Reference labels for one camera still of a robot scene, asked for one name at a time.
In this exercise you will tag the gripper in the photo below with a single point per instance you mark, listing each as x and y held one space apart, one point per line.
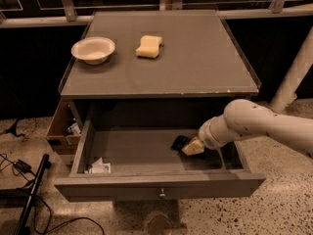
205 135

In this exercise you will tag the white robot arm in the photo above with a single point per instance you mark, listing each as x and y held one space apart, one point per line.
243 119

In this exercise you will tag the round metal drawer knob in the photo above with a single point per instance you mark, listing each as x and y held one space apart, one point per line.
162 194

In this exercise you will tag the grey open top drawer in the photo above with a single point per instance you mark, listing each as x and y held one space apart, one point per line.
142 163

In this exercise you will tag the grey cabinet with counter top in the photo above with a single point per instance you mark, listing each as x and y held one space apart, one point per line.
199 68

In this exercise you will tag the white crumpled wrapper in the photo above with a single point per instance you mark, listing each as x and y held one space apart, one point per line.
98 166

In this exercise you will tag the yellow sponge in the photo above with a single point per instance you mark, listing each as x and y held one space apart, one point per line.
149 46

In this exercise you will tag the white items in box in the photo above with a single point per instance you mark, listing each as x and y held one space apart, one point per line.
73 129

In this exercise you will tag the brown cardboard box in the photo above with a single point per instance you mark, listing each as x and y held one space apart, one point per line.
60 138

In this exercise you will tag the white bowl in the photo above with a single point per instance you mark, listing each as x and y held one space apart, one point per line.
93 50

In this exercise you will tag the black power adapter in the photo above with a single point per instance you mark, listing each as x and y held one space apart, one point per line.
22 166

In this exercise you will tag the metal window railing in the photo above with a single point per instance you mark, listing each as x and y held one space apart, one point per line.
55 11

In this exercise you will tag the black pole on floor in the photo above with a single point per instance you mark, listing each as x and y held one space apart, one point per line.
31 195

